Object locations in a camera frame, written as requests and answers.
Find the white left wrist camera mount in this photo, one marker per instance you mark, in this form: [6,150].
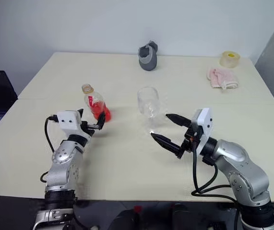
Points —
[68,122]

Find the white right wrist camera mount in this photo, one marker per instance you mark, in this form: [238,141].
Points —
[206,124]

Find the dark rounded shape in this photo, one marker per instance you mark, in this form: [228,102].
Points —
[122,220]
[182,216]

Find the clear wine glass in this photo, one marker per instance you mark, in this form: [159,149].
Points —
[148,103]

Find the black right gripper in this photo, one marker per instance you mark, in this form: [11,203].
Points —
[189,140]

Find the pink cloth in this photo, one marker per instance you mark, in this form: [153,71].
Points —
[219,77]

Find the translucent yellow tape roll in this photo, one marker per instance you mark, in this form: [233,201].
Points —
[230,62]

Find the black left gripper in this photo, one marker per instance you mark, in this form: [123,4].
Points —
[88,127]

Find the clear bottle with red drink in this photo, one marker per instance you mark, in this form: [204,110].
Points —
[98,107]

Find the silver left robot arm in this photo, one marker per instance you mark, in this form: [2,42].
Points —
[62,167]

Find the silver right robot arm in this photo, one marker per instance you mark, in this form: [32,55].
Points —
[242,167]

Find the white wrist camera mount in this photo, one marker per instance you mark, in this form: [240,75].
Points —
[68,122]
[206,124]

